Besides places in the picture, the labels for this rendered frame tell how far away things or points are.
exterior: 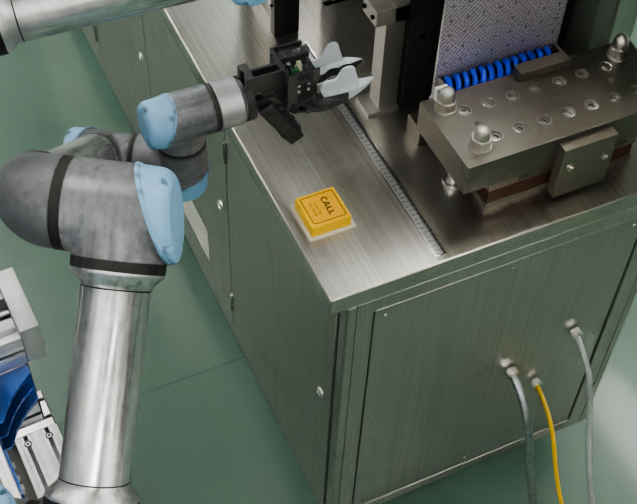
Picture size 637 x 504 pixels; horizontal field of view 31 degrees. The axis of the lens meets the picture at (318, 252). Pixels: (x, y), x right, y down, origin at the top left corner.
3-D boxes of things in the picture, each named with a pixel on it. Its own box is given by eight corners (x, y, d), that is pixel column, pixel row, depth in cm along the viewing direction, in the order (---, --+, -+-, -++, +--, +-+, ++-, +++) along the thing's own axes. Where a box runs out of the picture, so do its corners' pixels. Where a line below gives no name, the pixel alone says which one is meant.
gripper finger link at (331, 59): (364, 37, 178) (314, 58, 174) (361, 66, 182) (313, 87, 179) (352, 26, 179) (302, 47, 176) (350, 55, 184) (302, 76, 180)
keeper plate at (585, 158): (546, 189, 190) (558, 143, 182) (597, 172, 193) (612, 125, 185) (554, 200, 189) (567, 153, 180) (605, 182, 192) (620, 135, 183)
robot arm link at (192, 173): (145, 164, 185) (139, 115, 177) (214, 172, 185) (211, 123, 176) (134, 200, 180) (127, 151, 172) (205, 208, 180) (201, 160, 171)
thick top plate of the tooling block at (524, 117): (416, 128, 190) (419, 101, 185) (618, 64, 201) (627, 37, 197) (463, 195, 181) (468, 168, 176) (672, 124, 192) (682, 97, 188)
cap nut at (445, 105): (429, 104, 185) (432, 83, 182) (449, 98, 186) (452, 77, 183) (440, 119, 183) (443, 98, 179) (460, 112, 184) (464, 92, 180)
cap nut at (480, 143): (463, 141, 180) (467, 121, 176) (484, 135, 181) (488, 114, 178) (475, 157, 178) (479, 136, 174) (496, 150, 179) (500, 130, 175)
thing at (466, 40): (430, 95, 192) (443, 7, 178) (551, 58, 199) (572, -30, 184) (432, 97, 192) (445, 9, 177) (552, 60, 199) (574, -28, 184)
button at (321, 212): (294, 208, 188) (294, 198, 186) (332, 195, 190) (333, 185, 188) (311, 238, 184) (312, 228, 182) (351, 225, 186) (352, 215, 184)
